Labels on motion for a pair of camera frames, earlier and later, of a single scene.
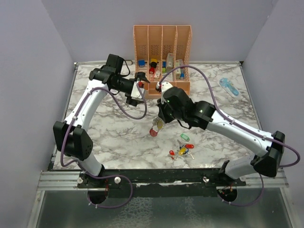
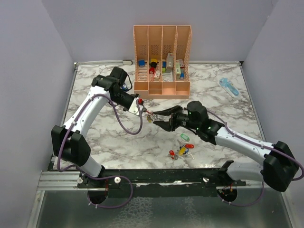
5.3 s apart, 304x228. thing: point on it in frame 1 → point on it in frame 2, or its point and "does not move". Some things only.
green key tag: [185, 137] does not move
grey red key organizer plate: [153, 131] → [149, 113]
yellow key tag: [182, 150] does not move
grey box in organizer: [170, 61] does not move
